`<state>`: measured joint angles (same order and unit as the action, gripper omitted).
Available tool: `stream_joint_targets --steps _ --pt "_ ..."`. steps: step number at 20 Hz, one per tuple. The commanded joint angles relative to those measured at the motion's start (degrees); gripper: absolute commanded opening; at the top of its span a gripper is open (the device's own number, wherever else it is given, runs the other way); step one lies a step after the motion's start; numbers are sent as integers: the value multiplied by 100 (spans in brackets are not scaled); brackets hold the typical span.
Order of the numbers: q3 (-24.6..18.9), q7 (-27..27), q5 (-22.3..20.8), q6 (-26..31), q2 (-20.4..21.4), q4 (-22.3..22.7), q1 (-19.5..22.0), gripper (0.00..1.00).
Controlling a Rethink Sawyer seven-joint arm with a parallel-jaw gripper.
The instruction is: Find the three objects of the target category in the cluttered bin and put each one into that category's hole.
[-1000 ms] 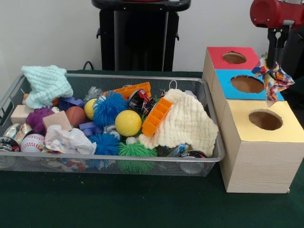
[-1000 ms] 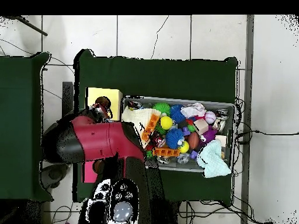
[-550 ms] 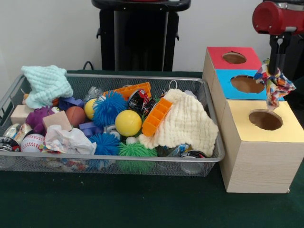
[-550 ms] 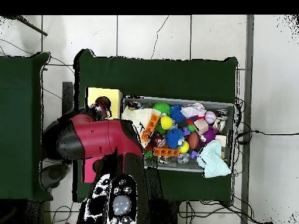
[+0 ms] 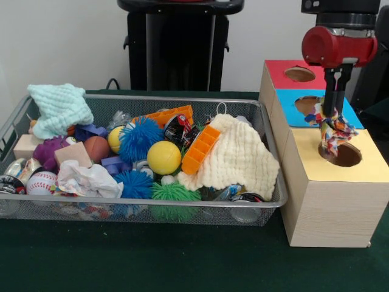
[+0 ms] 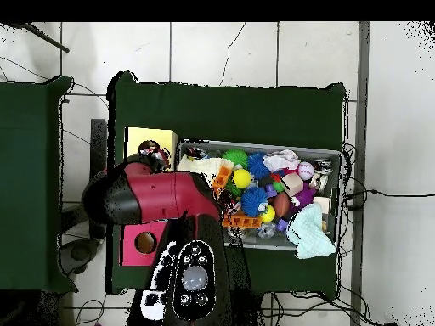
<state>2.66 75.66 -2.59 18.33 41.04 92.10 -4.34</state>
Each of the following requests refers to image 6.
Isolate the red blue white patterned cloth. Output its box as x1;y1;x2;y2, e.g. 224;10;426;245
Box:
138;140;163;158

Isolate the cream knitted cloth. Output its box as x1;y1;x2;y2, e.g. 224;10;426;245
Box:
176;154;235;184

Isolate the mint knitted cloth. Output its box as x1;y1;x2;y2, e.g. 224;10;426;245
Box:
285;202;338;260

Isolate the wooden box with three holes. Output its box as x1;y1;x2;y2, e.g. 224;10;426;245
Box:
120;126;179;267

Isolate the shallow mesh bin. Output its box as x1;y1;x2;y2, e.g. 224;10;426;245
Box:
178;138;343;254

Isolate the orange plastic brick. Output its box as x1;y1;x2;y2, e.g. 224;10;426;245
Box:
222;211;263;229
212;165;234;197

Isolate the green spiky ball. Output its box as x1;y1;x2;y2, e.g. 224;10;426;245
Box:
222;148;250;170

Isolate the yellow ball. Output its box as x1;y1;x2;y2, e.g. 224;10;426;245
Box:
232;168;253;190

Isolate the dark green tablecloth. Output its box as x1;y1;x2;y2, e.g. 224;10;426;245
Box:
105;70;347;295

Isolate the blue spiky ball with eyes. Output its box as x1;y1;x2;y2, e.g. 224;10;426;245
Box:
240;186;269;218

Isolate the green covered side table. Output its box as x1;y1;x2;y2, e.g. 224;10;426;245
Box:
0;75;78;294

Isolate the white baseball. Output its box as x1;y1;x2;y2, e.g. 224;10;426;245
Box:
297;161;316;182

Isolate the dark grey rod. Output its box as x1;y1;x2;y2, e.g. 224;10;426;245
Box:
20;22;71;53

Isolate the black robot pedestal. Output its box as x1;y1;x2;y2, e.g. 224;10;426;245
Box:
234;289;264;326

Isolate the black cable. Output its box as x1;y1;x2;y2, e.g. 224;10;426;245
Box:
342;188;435;210

